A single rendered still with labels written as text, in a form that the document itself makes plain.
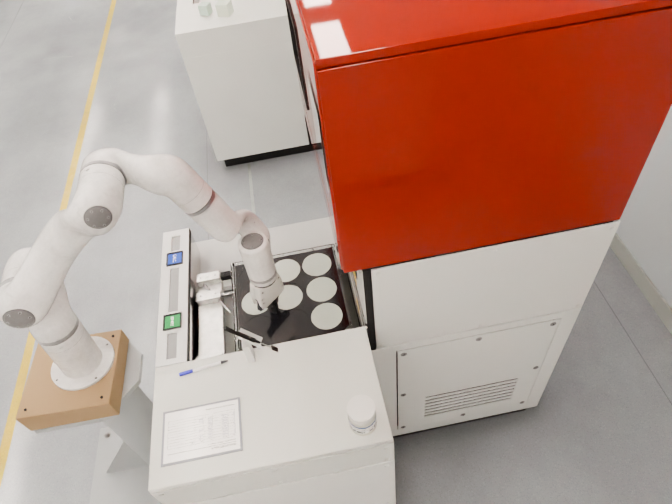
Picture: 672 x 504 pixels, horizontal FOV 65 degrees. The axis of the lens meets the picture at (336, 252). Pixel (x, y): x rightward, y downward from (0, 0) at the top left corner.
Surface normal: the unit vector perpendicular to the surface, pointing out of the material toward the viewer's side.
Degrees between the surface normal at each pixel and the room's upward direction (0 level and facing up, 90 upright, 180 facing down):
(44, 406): 4
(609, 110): 90
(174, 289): 0
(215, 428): 0
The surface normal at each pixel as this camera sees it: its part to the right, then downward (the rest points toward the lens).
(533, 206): 0.17, 0.74
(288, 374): -0.09, -0.65
